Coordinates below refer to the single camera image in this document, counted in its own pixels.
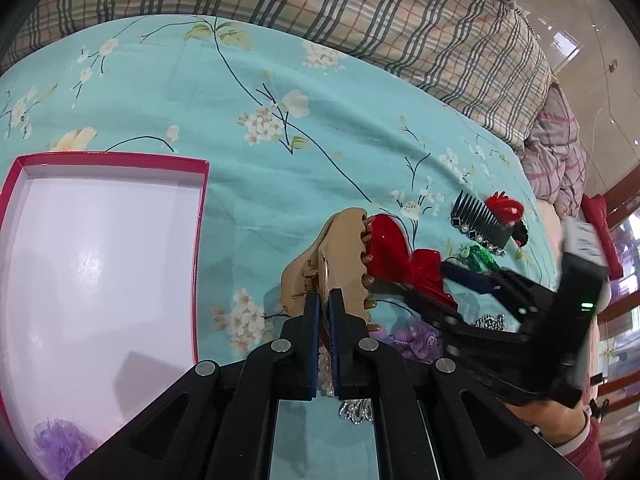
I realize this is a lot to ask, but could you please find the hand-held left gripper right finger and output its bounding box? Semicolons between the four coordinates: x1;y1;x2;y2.
327;287;586;480

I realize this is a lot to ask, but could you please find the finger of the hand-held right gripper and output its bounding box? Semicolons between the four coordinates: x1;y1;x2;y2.
439;260;563;333
402;290;526;343

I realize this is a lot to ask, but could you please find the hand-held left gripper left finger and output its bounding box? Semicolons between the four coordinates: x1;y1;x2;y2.
65;292;321;480

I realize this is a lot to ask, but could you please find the green braided hair tie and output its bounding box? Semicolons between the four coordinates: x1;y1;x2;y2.
457;242;501;273

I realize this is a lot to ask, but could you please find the purple flower hair tie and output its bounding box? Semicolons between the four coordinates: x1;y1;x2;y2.
382;320;443;363

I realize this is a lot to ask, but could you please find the white pearl bracelet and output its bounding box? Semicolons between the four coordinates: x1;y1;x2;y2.
317;350;336;396

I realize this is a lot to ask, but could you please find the silver rhinestone hair clip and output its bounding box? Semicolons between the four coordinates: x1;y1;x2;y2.
340;397;373;423
472;312;506;333

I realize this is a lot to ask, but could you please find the red bow hair clip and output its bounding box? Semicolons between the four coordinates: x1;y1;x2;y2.
365;214;458;311

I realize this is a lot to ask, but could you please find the beige hair claw clip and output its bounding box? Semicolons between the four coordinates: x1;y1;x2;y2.
280;207;383;333

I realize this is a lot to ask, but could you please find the red shallow box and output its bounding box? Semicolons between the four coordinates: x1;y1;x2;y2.
0;155;211;476

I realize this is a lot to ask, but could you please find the person's right forearm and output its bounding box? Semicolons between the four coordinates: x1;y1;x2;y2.
507;397;608;480

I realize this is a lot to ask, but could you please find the black pearl hair comb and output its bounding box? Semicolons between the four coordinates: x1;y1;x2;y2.
451;190;506;256

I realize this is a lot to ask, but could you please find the red cloth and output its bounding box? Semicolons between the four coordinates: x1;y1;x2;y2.
582;195;623;278

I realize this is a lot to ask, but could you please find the pink plaid blanket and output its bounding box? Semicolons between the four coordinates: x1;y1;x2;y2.
520;85;588;216

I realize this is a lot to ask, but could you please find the teal floral bed sheet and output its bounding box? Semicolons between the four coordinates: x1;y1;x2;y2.
0;15;561;480

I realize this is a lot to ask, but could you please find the purple fluffy scrunchie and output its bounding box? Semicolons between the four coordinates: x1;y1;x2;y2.
32;420;98;478

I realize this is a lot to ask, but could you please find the plaid quilt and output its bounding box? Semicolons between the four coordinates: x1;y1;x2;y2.
0;0;556;151

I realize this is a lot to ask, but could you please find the wooden cabinet frame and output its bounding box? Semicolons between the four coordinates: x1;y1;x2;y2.
585;175;640;461

